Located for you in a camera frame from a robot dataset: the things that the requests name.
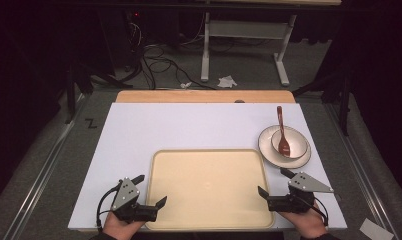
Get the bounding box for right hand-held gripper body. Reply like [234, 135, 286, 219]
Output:
[267, 171, 335, 214]

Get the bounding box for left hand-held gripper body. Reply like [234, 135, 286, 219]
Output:
[110, 176, 159, 223]

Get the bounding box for person's right hand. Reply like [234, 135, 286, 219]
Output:
[279, 202, 329, 240]

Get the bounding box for person's left hand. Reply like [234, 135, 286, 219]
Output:
[102, 211, 137, 240]

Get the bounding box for brown wooden spoon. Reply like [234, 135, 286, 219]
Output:
[276, 105, 292, 158]

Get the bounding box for white plate with dark rim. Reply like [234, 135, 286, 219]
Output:
[257, 124, 313, 170]

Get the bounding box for white bowl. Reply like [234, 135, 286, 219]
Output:
[270, 127, 309, 161]

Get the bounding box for beige plastic tray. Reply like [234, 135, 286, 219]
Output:
[144, 148, 276, 232]

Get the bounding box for white board sheet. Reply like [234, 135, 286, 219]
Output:
[67, 102, 349, 232]

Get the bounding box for flat white paper sheet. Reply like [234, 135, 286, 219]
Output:
[359, 217, 395, 240]

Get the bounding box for black stand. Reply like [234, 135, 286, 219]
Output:
[64, 61, 134, 125]
[291, 68, 354, 137]

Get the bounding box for wooden table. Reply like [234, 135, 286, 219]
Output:
[115, 89, 297, 104]

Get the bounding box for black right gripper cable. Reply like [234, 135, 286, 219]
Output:
[312, 196, 330, 228]

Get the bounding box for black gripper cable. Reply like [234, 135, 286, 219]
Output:
[95, 184, 122, 232]
[312, 196, 330, 228]

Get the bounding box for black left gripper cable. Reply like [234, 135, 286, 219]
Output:
[95, 184, 122, 232]

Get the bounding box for metal floor rail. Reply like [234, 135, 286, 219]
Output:
[2, 94, 87, 240]
[323, 102, 402, 240]

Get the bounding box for black floor cables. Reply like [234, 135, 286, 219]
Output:
[121, 19, 218, 92]

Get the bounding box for white metal desk frame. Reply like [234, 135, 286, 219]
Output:
[200, 12, 299, 88]

